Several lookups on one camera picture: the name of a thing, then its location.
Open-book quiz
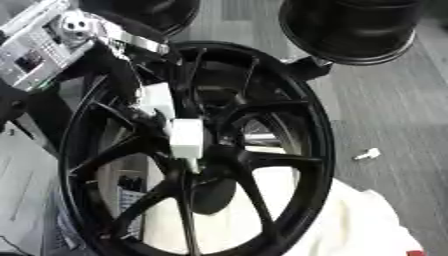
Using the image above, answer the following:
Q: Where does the white pin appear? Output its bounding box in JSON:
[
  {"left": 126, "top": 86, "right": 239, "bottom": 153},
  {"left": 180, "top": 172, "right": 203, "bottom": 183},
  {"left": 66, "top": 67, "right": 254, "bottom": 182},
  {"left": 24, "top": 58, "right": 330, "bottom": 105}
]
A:
[
  {"left": 168, "top": 117, "right": 207, "bottom": 175},
  {"left": 351, "top": 147, "right": 384, "bottom": 161}
]

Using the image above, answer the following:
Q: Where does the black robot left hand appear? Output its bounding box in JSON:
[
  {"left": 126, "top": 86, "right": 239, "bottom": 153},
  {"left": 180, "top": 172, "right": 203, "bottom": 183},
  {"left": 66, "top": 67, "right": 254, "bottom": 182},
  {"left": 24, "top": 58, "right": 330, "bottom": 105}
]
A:
[{"left": 78, "top": 40, "right": 184, "bottom": 158}]

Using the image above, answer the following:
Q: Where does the black spoked wheel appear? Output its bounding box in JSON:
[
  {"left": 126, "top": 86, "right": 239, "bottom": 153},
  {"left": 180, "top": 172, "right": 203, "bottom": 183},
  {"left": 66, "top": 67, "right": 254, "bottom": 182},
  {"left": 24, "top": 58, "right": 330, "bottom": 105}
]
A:
[{"left": 56, "top": 40, "right": 338, "bottom": 256}]

